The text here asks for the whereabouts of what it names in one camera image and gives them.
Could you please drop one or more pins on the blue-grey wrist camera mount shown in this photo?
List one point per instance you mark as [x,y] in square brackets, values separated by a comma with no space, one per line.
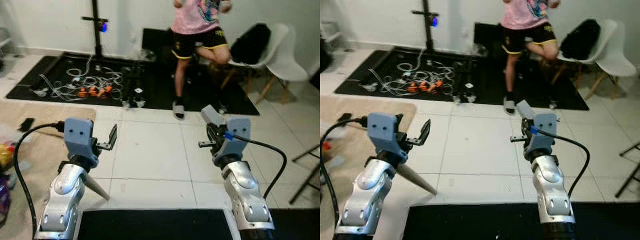
[78,132]
[236,131]
[382,127]
[544,127]

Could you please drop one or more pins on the large black floor mat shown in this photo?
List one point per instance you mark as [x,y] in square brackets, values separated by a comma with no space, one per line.
[165,87]
[492,82]

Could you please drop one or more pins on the device with blue light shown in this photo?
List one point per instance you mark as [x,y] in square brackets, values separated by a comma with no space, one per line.
[103,26]
[434,21]

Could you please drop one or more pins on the black foam mat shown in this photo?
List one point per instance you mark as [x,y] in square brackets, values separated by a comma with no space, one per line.
[475,222]
[155,225]

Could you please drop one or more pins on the black box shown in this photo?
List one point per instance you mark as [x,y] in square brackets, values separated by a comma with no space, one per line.
[487,35]
[156,40]

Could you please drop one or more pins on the black backpack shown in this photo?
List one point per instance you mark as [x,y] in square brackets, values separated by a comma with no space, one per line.
[250,45]
[580,40]

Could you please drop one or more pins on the orange power strip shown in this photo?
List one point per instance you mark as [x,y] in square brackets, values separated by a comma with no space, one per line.
[425,87]
[92,92]

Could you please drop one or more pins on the purple bag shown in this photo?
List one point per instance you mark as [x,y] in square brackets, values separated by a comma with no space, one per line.
[4,192]

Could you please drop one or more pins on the small black device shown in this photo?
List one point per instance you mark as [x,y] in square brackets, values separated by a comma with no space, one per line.
[134,92]

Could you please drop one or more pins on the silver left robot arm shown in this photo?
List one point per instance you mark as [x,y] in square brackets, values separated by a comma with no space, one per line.
[65,187]
[367,185]

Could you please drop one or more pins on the grey tapered left gripper finger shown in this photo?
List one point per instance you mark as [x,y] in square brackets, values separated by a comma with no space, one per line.
[95,186]
[415,179]

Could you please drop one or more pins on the black phone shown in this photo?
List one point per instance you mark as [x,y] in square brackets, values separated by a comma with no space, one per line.
[26,124]
[344,118]

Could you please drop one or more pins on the colourful toy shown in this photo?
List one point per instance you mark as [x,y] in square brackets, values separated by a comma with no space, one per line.
[326,145]
[6,154]

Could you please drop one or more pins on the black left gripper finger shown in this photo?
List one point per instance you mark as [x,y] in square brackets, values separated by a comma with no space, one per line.
[112,136]
[425,131]

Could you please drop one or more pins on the beige rug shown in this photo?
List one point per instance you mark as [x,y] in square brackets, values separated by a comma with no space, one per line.
[350,105]
[45,112]

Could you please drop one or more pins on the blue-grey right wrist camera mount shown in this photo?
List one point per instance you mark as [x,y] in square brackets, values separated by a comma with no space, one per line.
[236,131]
[544,127]

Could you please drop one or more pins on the grey tapered right gripper finger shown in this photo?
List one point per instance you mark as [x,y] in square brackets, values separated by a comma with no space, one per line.
[212,115]
[525,110]

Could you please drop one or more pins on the black tripod stand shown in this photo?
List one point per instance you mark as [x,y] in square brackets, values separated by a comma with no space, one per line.
[95,30]
[426,25]

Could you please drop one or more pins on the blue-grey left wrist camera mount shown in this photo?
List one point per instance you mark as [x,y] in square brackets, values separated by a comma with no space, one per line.
[78,132]
[382,127]

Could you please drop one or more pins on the white chair with wooden legs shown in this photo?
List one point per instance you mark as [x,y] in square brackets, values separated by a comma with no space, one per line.
[607,32]
[277,35]
[287,65]
[617,60]

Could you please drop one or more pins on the grey slipper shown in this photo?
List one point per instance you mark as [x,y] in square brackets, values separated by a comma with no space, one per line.
[509,106]
[178,111]

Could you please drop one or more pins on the black folding stand legs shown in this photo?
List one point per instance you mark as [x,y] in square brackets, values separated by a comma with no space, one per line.
[305,175]
[629,172]

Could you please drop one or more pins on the person in pink shirt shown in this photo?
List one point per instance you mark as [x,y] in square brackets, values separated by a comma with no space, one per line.
[197,20]
[522,15]

